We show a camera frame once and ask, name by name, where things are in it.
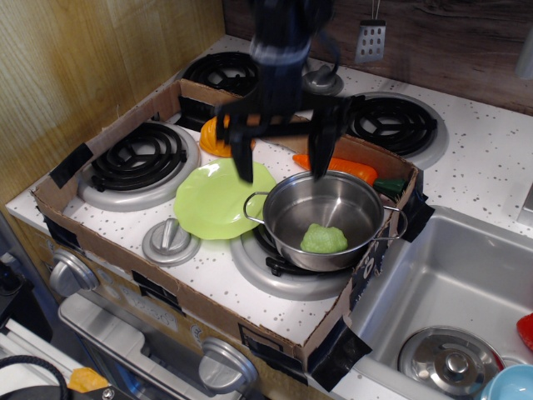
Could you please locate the silver oven door handle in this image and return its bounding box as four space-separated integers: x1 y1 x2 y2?
58 294 216 399

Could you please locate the grey toy sink basin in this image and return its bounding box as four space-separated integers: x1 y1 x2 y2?
350 207 532 399

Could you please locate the right silver oven knob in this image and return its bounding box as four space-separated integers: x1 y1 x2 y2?
198 337 258 394

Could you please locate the orange toy carrot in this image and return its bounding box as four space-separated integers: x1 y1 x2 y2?
292 153 408 198

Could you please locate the silver faucet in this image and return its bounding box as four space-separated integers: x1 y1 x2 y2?
515 28 533 80

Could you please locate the silver oven knob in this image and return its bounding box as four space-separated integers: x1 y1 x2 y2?
49 249 99 298
198 337 258 394

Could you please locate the back left black burner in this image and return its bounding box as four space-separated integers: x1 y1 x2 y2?
175 51 285 106

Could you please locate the front left black burner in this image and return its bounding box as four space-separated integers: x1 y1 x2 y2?
77 122 201 213

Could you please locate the light blue bowl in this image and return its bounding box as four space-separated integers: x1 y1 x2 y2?
480 364 533 400

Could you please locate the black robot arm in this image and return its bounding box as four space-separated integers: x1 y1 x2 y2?
216 1 353 183

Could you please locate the front right black burner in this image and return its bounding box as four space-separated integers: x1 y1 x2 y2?
230 226 351 301

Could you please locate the front silver stovetop knob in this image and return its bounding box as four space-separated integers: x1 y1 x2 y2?
142 218 201 268

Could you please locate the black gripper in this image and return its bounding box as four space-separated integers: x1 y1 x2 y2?
216 62 365 183

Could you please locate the left silver oven knob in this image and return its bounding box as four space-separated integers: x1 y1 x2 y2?
49 249 99 298

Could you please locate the hanging silver spatula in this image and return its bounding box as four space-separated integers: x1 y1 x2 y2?
355 1 386 64

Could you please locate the brown cardboard fence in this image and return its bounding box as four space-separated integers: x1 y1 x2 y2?
31 77 436 393

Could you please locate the orange yellow object on floor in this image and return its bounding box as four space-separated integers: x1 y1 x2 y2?
67 367 109 393

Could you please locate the red toy object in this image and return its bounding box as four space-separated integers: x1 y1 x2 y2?
516 313 533 350

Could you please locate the orange toy pumpkin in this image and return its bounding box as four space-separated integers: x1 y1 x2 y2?
199 117 232 158

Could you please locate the back right black burner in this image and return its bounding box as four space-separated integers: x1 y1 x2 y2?
346 92 449 170

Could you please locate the light green plastic plate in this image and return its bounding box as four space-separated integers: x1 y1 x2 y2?
174 158 276 240

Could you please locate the stainless steel pot lid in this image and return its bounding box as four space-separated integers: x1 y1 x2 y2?
396 326 505 399

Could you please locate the black burner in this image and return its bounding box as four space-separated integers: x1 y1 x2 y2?
175 51 285 106
230 226 351 301
77 122 201 213
346 92 449 170

